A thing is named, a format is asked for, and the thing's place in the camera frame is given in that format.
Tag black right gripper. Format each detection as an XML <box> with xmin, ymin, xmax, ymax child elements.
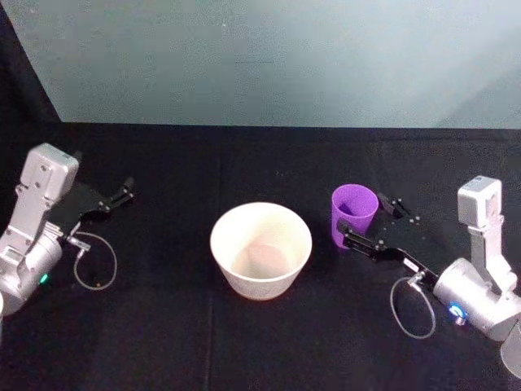
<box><xmin>335</xmin><ymin>192</ymin><xmax>462</xmax><ymax>291</ymax></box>

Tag black table cloth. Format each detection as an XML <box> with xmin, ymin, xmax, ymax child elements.
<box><xmin>0</xmin><ymin>0</ymin><xmax>521</xmax><ymax>391</ymax></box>

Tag white paper bowl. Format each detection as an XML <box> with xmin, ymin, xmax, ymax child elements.
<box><xmin>209</xmin><ymin>202</ymin><xmax>313</xmax><ymax>301</ymax></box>

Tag purple plastic cup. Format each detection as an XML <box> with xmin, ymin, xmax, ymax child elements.
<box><xmin>330</xmin><ymin>183</ymin><xmax>380</xmax><ymax>250</ymax></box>

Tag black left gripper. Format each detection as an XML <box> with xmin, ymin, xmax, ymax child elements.
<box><xmin>49</xmin><ymin>176</ymin><xmax>136</xmax><ymax>240</ymax></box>

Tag thin gripper cable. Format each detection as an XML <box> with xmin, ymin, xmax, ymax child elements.
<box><xmin>64</xmin><ymin>231</ymin><xmax>119</xmax><ymax>292</ymax></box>
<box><xmin>390</xmin><ymin>271</ymin><xmax>437</xmax><ymax>340</ymax></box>

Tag thin right gripper cable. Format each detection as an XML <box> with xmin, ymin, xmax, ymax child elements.
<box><xmin>390</xmin><ymin>271</ymin><xmax>437</xmax><ymax>340</ymax></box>

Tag thin left gripper cable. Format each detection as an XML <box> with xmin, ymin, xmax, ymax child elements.
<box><xmin>64</xmin><ymin>231</ymin><xmax>119</xmax><ymax>292</ymax></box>

